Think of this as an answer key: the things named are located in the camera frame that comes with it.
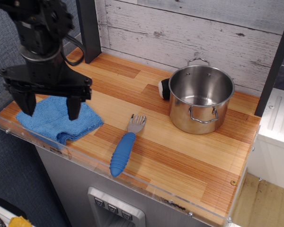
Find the stainless steel pot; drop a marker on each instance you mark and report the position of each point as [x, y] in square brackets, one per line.
[199, 97]

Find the clear acrylic table guard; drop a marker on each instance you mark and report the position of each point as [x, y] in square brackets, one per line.
[139, 157]

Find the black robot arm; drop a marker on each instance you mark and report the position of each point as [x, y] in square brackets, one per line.
[42, 25]

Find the black vertical post left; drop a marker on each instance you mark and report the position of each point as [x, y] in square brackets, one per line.
[89, 29]

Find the black and white sushi toy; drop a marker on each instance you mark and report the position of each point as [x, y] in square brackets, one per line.
[164, 90]

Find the silver dispenser button panel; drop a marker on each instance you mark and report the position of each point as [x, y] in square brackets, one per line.
[116, 209]

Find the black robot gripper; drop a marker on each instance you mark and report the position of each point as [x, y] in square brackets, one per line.
[46, 74]

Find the blue-handled metal fork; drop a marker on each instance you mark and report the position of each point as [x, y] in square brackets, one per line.
[122, 152]

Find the black vertical post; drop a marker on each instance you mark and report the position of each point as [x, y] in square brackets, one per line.
[89, 29]
[271, 78]

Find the white toy sink unit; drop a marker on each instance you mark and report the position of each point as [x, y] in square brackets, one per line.
[266, 159]

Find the yellow and black object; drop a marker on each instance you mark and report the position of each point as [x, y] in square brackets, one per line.
[12, 216]

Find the blue microfiber cloth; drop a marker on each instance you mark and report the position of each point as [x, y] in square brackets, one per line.
[50, 122]

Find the black vertical post right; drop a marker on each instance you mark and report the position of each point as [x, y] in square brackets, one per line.
[271, 78]

